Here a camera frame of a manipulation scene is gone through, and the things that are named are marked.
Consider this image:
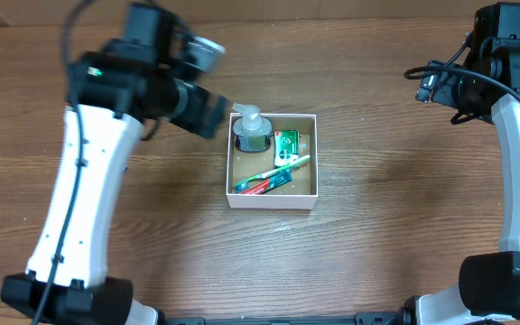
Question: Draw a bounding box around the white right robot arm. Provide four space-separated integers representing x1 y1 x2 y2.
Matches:
392 2 520 324

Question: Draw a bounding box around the red green toothpaste tube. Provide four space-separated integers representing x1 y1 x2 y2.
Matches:
241 169 293 195

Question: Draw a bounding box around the white cardboard box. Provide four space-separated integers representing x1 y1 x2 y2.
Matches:
226 113 319 210

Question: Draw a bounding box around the clear pump soap bottle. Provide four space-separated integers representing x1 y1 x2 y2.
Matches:
233 104 272 153

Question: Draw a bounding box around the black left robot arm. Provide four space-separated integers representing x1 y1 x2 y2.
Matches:
0 1 228 324

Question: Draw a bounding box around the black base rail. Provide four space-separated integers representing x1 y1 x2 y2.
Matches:
163 311 402 325

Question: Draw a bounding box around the green soap bar packet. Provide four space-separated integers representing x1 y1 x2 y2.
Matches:
274 130 300 167

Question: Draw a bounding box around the green white toothbrush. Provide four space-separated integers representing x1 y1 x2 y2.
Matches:
233 154 311 193

